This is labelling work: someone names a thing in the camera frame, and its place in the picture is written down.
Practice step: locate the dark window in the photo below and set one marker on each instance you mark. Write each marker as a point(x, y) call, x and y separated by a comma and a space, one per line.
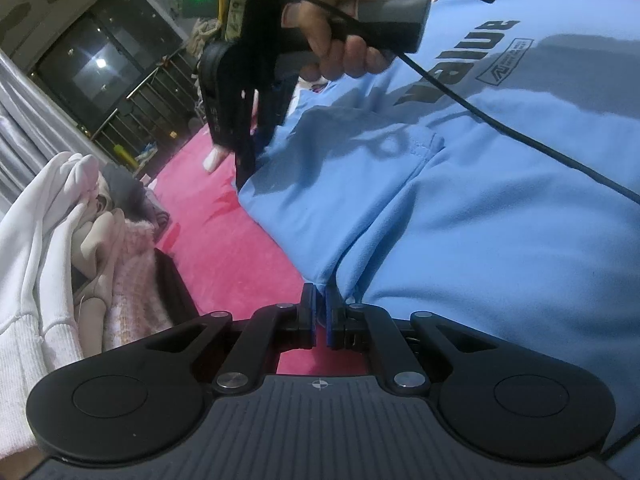
point(100, 60)

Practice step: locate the heap of laundry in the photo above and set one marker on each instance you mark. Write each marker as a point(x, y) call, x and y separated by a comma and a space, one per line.
point(202, 35)

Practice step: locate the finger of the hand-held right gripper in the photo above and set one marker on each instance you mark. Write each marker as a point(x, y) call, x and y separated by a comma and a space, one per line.
point(272, 110)
point(245, 160)

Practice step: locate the yellow bottle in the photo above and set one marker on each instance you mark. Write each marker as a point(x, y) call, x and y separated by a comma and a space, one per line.
point(125, 156)

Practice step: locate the cream fleece garment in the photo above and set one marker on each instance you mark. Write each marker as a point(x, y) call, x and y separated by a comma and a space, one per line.
point(212, 161)

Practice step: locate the pink floral blanket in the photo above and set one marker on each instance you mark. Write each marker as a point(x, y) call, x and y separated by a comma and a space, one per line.
point(225, 240)

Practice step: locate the metal railing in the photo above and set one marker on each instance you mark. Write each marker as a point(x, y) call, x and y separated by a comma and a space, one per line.
point(150, 110)

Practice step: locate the blue t-shirt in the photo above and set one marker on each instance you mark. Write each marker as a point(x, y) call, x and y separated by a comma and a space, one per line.
point(475, 260)

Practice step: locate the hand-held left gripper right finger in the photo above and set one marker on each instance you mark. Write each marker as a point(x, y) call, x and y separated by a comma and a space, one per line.
point(331, 320)

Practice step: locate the grey curtain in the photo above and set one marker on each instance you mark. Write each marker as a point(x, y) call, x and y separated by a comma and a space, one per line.
point(30, 125)

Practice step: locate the pile of clothes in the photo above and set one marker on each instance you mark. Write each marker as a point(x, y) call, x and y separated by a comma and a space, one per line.
point(30, 260)

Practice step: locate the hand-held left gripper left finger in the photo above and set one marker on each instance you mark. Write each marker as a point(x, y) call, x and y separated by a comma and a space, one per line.
point(309, 315)

